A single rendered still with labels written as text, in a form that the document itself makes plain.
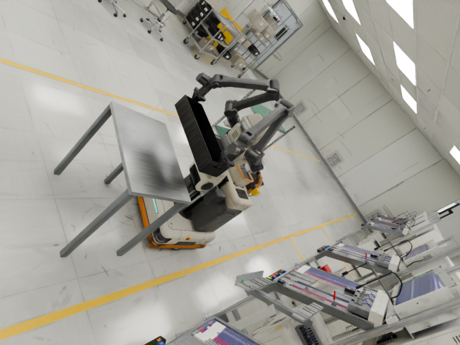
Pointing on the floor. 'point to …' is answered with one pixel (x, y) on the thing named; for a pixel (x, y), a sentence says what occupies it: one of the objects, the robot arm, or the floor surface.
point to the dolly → (199, 11)
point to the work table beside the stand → (135, 170)
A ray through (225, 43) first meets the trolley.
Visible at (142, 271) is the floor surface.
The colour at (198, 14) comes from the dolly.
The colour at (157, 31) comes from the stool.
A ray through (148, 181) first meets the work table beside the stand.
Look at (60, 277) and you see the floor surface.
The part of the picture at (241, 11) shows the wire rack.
